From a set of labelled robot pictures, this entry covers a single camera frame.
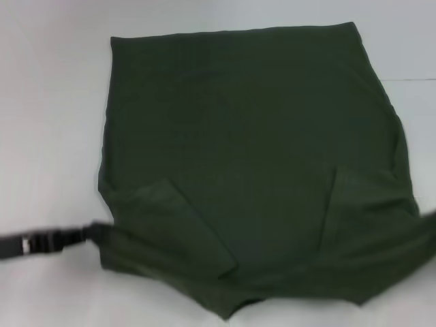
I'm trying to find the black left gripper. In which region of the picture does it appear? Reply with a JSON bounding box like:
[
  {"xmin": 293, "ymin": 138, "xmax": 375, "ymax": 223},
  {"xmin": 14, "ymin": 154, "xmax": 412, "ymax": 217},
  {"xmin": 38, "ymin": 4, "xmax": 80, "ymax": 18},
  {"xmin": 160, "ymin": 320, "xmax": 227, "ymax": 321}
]
[{"xmin": 0, "ymin": 222, "xmax": 102, "ymax": 262}]

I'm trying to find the dark green shirt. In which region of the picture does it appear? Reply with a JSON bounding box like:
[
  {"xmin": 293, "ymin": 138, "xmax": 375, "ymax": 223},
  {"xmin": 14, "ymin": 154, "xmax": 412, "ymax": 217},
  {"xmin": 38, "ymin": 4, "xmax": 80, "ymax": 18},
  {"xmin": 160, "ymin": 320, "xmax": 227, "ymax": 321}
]
[{"xmin": 97, "ymin": 22, "xmax": 436, "ymax": 323}]

